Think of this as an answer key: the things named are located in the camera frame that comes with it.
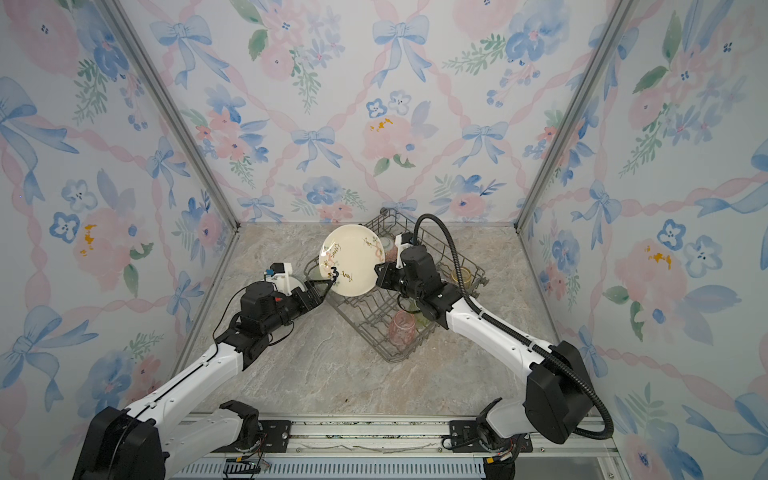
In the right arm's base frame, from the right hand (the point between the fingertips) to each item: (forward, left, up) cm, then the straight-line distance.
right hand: (373, 265), depth 79 cm
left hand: (-4, +13, -4) cm, 14 cm away
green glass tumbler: (-5, -14, -21) cm, 26 cm away
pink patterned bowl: (+2, -5, +2) cm, 6 cm away
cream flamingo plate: (+3, +5, +2) cm, 6 cm away
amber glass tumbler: (+11, -30, -19) cm, 37 cm away
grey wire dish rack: (-5, -3, -23) cm, 24 cm away
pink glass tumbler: (-11, -8, -16) cm, 20 cm away
